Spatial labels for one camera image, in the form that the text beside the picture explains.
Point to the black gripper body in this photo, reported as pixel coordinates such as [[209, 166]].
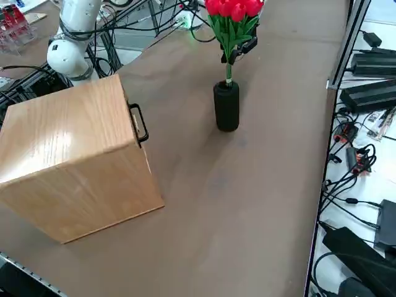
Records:
[[260, 21]]

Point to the red tulip bunch green leaves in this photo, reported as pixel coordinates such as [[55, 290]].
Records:
[[235, 31]]

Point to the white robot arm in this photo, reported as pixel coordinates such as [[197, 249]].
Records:
[[66, 57]]

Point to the black cylindrical vase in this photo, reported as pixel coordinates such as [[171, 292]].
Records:
[[226, 108]]

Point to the white power strip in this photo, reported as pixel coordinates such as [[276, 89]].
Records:
[[184, 19]]

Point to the small black power adapter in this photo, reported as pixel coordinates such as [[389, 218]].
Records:
[[372, 37]]

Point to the red and black module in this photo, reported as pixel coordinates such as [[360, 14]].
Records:
[[346, 131]]

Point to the clear packet of small parts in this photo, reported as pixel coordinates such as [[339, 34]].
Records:
[[382, 123]]

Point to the orange and black module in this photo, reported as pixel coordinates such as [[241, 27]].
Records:
[[359, 161]]

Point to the wooden drawer box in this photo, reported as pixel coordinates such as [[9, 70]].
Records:
[[71, 161]]

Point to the clear rack with red items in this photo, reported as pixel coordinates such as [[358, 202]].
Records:
[[15, 34]]

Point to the black flat box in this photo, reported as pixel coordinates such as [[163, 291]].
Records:
[[386, 222]]

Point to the long black power brick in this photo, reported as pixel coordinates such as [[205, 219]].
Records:
[[355, 250]]

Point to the black rounded device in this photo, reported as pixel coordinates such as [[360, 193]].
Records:
[[355, 287]]

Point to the aluminium frame post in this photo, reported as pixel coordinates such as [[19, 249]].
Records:
[[349, 46]]

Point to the black frame base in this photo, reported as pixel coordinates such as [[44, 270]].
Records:
[[31, 83]]

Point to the aluminium table rail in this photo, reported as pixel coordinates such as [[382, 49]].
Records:
[[28, 269]]

